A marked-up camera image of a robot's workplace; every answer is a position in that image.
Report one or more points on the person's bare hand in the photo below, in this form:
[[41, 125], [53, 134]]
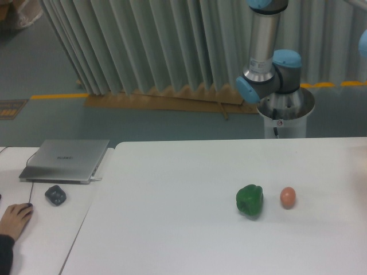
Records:
[[12, 223]]

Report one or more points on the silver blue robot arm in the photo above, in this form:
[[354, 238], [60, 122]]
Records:
[[263, 51]]

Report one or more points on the dark sleeved forearm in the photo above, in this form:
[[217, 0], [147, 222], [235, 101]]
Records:
[[6, 250]]

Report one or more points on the silver laptop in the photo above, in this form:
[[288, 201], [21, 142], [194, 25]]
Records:
[[65, 161]]

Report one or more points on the white usb plug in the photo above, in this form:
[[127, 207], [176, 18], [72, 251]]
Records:
[[94, 179]]

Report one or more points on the grey pleated curtain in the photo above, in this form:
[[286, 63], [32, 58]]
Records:
[[127, 46]]

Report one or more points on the green bell pepper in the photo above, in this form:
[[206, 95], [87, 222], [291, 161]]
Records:
[[249, 200]]

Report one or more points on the brown cardboard sheet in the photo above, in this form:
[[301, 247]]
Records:
[[225, 101]]

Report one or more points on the brown egg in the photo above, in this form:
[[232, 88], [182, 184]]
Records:
[[288, 197]]

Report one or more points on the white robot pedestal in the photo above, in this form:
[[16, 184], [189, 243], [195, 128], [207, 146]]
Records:
[[285, 115]]

